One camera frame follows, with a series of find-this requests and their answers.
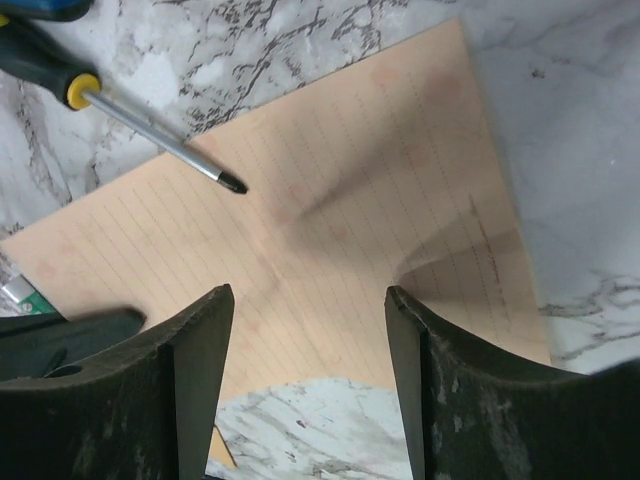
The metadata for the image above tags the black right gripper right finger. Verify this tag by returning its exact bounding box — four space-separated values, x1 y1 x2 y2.
385 286 639 479

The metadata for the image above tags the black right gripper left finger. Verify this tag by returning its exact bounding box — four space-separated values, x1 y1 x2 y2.
1 285 234 479

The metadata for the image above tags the cream lined letter paper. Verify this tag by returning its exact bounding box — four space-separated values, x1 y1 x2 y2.
2 20 550 399

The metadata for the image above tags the brown paper envelope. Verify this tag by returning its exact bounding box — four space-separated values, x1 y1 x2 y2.
209 426 237 469

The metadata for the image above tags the green white glue stick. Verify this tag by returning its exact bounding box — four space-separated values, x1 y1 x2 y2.
1 275 57 315

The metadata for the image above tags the black yellow screwdriver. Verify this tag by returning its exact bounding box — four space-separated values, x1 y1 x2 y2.
1 14 248 195

